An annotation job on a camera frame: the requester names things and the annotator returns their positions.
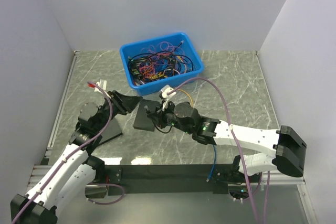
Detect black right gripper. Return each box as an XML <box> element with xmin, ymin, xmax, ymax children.
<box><xmin>148</xmin><ymin>99</ymin><xmax>194</xmax><ymax>135</ymax></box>

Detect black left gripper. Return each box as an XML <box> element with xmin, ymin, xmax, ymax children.
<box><xmin>94</xmin><ymin>90</ymin><xmax>143</xmax><ymax>132</ymax></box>

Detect black network switch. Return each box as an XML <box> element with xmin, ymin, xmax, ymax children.
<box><xmin>133</xmin><ymin>99</ymin><xmax>160</xmax><ymax>132</ymax></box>

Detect orange ethernet cable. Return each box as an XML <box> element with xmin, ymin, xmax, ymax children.
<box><xmin>175</xmin><ymin>89</ymin><xmax>194</xmax><ymax>108</ymax></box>

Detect blue ethernet cable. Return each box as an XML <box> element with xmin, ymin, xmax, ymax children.
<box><xmin>206</xmin><ymin>144</ymin><xmax>218</xmax><ymax>183</ymax></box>

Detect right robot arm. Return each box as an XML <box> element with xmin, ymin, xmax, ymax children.
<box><xmin>144</xmin><ymin>102</ymin><xmax>307</xmax><ymax>182</ymax></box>

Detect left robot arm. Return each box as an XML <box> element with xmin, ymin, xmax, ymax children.
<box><xmin>10</xmin><ymin>91</ymin><xmax>142</xmax><ymax>223</ymax></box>

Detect blue plastic bin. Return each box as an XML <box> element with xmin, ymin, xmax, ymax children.
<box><xmin>120</xmin><ymin>33</ymin><xmax>205</xmax><ymax>95</ymax></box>

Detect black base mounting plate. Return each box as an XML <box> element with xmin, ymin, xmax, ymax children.
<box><xmin>89</xmin><ymin>164</ymin><xmax>245</xmax><ymax>194</ymax></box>

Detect tangled cables in bin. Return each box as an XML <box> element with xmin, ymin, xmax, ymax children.
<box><xmin>127</xmin><ymin>39</ymin><xmax>196</xmax><ymax>86</ymax></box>

